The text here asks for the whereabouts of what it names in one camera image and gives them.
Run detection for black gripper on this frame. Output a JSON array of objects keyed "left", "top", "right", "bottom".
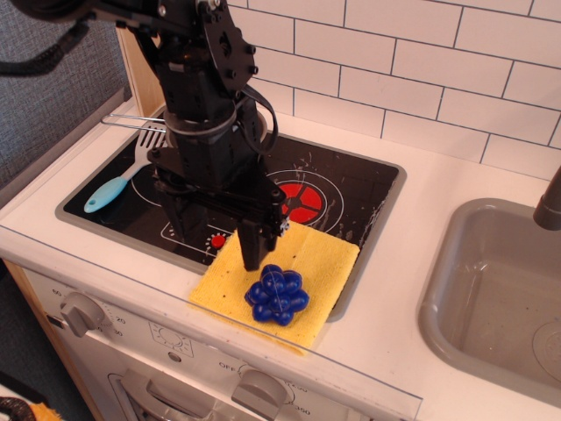
[{"left": 148, "top": 126, "right": 288, "bottom": 271}]

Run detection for blue toy grapes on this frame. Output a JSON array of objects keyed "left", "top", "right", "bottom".
[{"left": 245, "top": 264, "right": 310, "bottom": 326}]

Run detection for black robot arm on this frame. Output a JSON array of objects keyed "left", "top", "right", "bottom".
[{"left": 1, "top": 1, "right": 288, "bottom": 271}]

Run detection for yellow cloth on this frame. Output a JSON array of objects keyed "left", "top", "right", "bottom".
[{"left": 188, "top": 224, "right": 359, "bottom": 348}]

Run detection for black toy stove top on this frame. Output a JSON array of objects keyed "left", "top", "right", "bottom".
[{"left": 55, "top": 116, "right": 407, "bottom": 321}]

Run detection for white toy oven front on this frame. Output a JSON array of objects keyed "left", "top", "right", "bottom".
[{"left": 23, "top": 270, "right": 365, "bottom": 420}]

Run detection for wooden side panel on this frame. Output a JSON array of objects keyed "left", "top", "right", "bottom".
[{"left": 116, "top": 28, "right": 165, "bottom": 117}]

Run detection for grey left oven knob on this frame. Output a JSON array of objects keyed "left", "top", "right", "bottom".
[{"left": 60, "top": 292, "right": 105, "bottom": 338}]

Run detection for grey oven knob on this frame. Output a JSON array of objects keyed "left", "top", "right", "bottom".
[
  {"left": 60, "top": 292, "right": 105, "bottom": 338},
  {"left": 231, "top": 370, "right": 288, "bottom": 420}
]

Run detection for grey right oven knob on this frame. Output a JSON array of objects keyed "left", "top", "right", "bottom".
[{"left": 231, "top": 370, "right": 288, "bottom": 420}]

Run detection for grey toy sink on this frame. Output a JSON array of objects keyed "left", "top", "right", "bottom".
[{"left": 419, "top": 198, "right": 560, "bottom": 406}]

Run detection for grey faucet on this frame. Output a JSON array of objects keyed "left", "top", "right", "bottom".
[{"left": 533, "top": 168, "right": 561, "bottom": 231}]

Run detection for white spatula blue handle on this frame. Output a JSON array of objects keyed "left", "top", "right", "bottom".
[{"left": 83, "top": 123, "right": 166, "bottom": 214}]

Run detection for black sleeved cable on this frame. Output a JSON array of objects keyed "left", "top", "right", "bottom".
[{"left": 0, "top": 19, "right": 91, "bottom": 78}]

